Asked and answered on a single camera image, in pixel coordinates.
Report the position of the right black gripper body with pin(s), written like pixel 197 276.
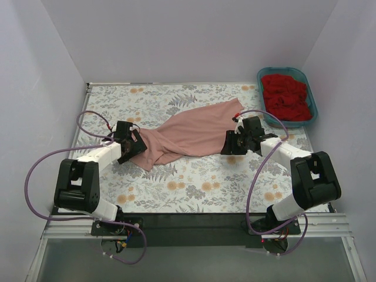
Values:
pixel 230 144

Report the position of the red t shirt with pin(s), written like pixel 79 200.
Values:
pixel 285 98

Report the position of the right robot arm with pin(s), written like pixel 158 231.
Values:
pixel 313 178

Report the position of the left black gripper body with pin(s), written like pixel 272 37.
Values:
pixel 135 145

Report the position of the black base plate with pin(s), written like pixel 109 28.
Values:
pixel 192 229

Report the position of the aluminium frame rail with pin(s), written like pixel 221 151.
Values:
pixel 323 251

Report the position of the floral table cloth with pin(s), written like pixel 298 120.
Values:
pixel 211 184

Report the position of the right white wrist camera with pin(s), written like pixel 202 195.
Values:
pixel 238 119

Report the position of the teal plastic basket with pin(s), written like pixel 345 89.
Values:
pixel 297 75

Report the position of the pink t shirt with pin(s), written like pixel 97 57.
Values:
pixel 194 133

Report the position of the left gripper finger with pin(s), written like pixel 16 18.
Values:
pixel 138 145
pixel 126 156

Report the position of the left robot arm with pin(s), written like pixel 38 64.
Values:
pixel 78 183

